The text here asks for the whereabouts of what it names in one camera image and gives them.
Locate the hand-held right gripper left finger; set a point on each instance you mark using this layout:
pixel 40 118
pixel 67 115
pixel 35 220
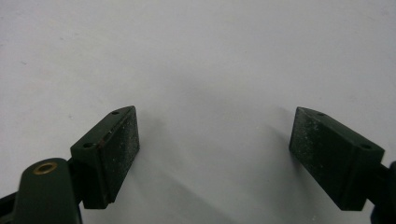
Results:
pixel 106 161

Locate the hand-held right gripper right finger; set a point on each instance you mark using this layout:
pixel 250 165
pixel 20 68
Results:
pixel 333 161

